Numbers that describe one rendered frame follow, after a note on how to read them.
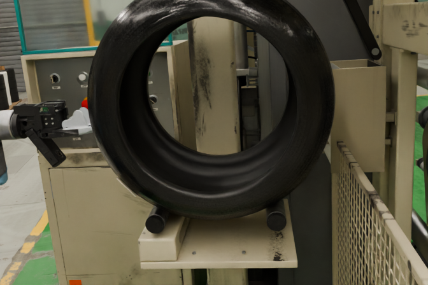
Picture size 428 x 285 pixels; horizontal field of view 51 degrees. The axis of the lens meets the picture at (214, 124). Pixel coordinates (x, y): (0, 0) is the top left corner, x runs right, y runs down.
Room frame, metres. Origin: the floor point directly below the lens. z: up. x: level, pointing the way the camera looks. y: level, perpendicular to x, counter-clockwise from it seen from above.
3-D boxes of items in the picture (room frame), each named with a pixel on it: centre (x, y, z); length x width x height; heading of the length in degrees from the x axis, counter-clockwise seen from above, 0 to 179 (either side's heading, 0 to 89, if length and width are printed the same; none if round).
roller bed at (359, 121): (1.31, -0.41, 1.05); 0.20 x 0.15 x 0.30; 174
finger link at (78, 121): (1.08, 0.32, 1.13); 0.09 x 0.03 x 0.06; 84
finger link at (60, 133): (1.07, 0.37, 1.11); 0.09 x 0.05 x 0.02; 84
